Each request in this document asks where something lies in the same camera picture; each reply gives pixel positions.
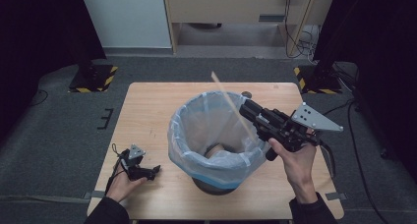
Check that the black curtain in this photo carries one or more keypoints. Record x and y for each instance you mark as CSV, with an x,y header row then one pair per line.
x,y
377,37
36,37

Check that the person's left hand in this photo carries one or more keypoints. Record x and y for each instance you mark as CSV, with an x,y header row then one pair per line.
x,y
123,188

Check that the bin with blue bag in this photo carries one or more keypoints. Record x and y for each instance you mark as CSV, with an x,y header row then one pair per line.
x,y
209,125

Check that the light wooden desk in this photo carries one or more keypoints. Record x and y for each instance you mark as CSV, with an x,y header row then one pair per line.
x,y
229,6

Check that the wooden chopstick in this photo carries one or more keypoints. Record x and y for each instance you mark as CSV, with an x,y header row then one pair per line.
x,y
231,104

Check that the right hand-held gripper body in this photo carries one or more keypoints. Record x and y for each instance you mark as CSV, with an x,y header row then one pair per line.
x,y
288,127

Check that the grey tape strip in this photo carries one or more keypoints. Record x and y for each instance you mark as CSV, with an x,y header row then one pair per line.
x,y
95,195
336,196

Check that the striped black stand base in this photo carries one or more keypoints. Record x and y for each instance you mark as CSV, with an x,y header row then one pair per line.
x,y
316,81
93,78

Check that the person's right hand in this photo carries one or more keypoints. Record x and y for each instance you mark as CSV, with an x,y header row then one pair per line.
x,y
300,168

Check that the white panel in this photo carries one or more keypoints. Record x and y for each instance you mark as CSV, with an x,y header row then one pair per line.
x,y
126,16

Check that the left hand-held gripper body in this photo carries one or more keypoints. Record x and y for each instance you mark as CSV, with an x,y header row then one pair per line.
x,y
133,161

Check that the tan round item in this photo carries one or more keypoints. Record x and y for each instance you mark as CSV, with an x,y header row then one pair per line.
x,y
214,150

